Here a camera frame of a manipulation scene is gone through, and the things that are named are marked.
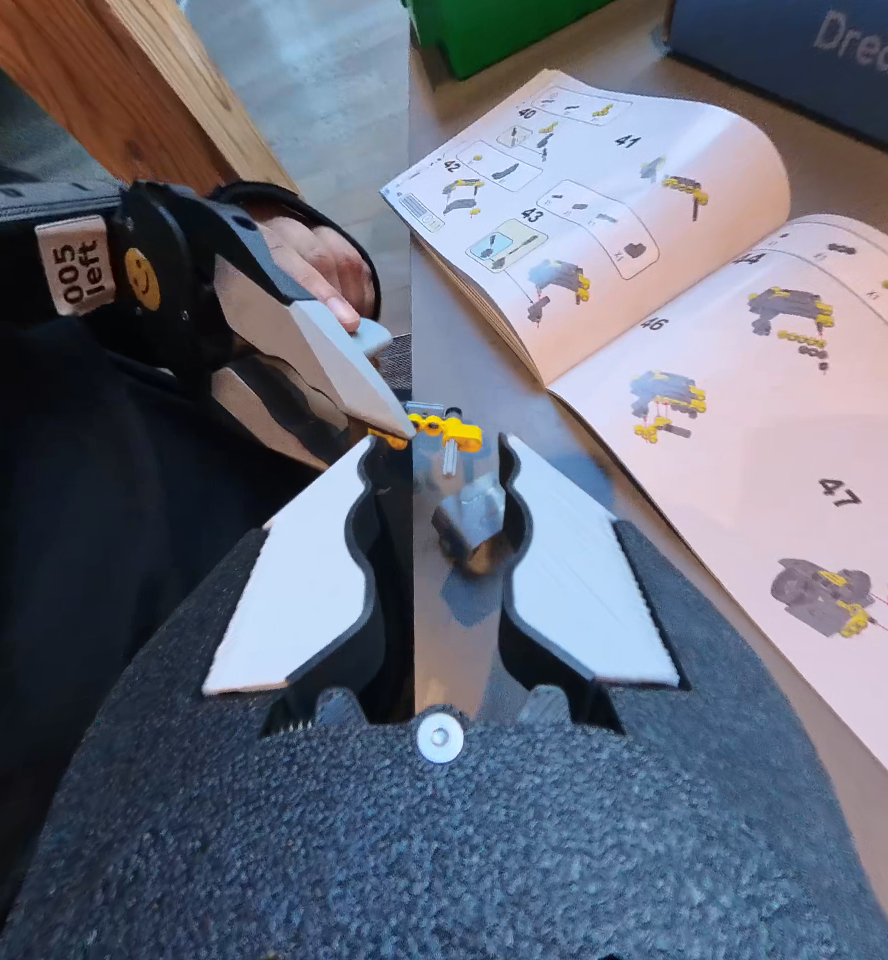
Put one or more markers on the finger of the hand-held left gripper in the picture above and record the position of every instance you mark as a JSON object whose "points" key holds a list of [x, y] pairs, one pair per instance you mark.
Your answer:
{"points": [[263, 416], [339, 360]]}

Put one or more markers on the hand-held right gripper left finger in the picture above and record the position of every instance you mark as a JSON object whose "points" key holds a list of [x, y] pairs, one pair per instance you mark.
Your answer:
{"points": [[294, 592]]}

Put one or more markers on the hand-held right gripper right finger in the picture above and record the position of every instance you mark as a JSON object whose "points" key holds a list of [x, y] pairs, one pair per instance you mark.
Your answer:
{"points": [[594, 600]]}

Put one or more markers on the yellow grey brick assembly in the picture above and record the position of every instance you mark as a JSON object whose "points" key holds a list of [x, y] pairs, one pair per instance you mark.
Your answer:
{"points": [[451, 431]]}

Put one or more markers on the grey curved panel brick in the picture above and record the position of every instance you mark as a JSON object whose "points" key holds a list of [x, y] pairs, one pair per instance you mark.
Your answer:
{"points": [[474, 525]]}

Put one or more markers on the grey desk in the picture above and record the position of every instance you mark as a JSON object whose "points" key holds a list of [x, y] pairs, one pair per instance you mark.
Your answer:
{"points": [[455, 337]]}

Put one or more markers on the person's left hand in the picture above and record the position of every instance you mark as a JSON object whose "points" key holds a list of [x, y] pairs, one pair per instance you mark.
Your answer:
{"points": [[316, 262]]}

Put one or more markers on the person's black clothing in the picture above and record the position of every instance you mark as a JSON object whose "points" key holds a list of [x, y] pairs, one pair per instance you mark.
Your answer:
{"points": [[76, 525]]}

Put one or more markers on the open instruction booklet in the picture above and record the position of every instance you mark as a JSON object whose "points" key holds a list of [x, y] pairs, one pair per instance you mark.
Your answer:
{"points": [[676, 375]]}

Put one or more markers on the green box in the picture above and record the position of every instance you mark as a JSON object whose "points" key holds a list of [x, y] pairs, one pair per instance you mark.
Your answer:
{"points": [[504, 30]]}

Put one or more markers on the navy blue box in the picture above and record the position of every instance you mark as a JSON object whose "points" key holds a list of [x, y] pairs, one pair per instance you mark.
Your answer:
{"points": [[789, 67]]}

